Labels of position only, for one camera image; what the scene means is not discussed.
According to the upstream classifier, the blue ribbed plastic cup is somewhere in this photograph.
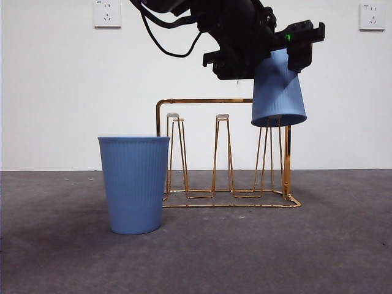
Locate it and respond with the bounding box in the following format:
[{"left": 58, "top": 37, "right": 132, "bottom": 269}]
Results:
[{"left": 97, "top": 136, "right": 171, "bottom": 236}]

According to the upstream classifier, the white wall socket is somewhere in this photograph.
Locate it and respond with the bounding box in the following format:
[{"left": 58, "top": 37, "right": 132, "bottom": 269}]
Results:
[
  {"left": 93, "top": 0, "right": 122, "bottom": 29},
  {"left": 358, "top": 2, "right": 386, "bottom": 32}
]

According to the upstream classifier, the gold wire cup rack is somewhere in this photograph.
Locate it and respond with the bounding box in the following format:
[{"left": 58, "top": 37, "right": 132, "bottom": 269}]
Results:
[{"left": 156, "top": 97, "right": 303, "bottom": 209}]

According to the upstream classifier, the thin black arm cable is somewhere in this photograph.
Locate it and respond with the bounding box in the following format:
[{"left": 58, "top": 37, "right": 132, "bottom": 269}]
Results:
[{"left": 131, "top": 0, "right": 203, "bottom": 58}]

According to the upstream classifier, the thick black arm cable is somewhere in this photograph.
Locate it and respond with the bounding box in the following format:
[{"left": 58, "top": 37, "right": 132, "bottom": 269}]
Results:
[{"left": 139, "top": 2, "right": 200, "bottom": 29}]

